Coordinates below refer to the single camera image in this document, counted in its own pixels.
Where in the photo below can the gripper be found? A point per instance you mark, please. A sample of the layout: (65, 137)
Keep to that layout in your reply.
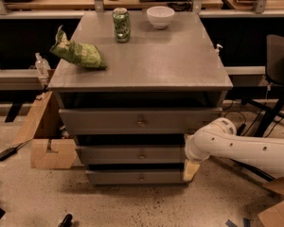
(190, 149)

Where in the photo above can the grey drawer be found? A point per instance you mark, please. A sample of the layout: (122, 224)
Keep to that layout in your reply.
(165, 176)
(136, 121)
(131, 154)

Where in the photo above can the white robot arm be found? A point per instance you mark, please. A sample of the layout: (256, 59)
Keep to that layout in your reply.
(219, 138)

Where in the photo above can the grey bottom drawer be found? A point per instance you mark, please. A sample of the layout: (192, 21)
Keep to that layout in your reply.
(165, 176)

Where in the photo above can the grey top drawer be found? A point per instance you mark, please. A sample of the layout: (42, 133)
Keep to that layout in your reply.
(136, 121)

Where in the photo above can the grey drawer cabinet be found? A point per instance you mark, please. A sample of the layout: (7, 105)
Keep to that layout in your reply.
(172, 68)

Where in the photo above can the black stand base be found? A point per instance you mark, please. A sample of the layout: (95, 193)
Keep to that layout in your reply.
(257, 171)

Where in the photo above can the cardboard box right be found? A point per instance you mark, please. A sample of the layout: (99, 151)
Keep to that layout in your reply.
(274, 215)

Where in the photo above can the cardboard box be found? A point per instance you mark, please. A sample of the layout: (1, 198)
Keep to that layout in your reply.
(274, 215)
(41, 128)

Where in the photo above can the white pump bottle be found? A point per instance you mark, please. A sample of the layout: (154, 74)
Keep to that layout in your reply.
(219, 49)

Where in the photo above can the black object bottom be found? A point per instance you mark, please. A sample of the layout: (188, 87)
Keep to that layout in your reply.
(67, 221)

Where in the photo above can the cardboard box left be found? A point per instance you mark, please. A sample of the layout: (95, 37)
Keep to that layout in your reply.
(41, 128)

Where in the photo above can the black chair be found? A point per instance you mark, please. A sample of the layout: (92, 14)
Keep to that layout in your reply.
(274, 73)

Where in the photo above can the green chip bag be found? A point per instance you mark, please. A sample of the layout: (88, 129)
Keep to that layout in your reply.
(83, 55)

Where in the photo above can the white bowl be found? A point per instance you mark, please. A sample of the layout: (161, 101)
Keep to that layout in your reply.
(160, 17)

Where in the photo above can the green soda can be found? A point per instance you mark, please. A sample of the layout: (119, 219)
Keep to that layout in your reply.
(122, 23)

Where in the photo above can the clear plastic bottle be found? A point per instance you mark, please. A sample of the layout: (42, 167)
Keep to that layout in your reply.
(42, 65)

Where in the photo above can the black power adapter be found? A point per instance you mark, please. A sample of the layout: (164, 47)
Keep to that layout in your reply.
(5, 154)

